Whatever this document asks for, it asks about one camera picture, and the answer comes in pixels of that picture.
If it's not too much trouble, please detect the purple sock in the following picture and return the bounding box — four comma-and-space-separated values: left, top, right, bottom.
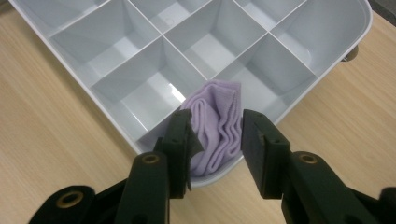
180, 78, 244, 178

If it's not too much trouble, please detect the white divided storage box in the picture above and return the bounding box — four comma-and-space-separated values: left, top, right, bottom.
8, 0, 374, 189

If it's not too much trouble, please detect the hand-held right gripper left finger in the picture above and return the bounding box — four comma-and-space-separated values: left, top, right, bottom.
153, 108, 205, 200

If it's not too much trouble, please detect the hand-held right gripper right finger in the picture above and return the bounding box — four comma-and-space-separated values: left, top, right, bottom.
241, 108, 292, 200

